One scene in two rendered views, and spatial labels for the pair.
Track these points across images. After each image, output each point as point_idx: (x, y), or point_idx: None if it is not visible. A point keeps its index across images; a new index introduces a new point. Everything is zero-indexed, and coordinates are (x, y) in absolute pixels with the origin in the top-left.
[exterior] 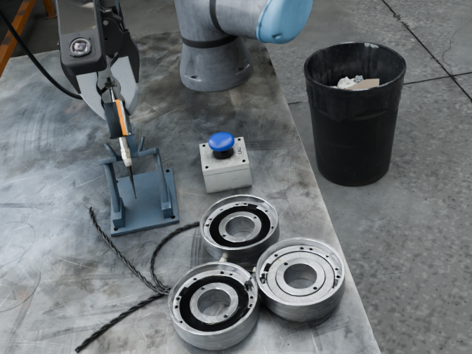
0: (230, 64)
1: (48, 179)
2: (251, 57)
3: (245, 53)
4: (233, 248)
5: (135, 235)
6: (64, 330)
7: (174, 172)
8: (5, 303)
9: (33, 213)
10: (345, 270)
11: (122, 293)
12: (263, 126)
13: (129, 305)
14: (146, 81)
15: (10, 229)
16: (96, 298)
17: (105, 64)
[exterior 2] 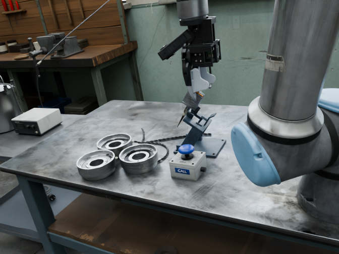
0: (302, 183)
1: None
2: (327, 209)
3: (319, 195)
4: (125, 148)
5: (179, 142)
6: (153, 127)
7: (213, 157)
8: (180, 119)
9: (225, 123)
10: (90, 184)
11: (154, 137)
12: (223, 198)
13: (147, 138)
14: None
15: (221, 119)
16: (159, 133)
17: (162, 58)
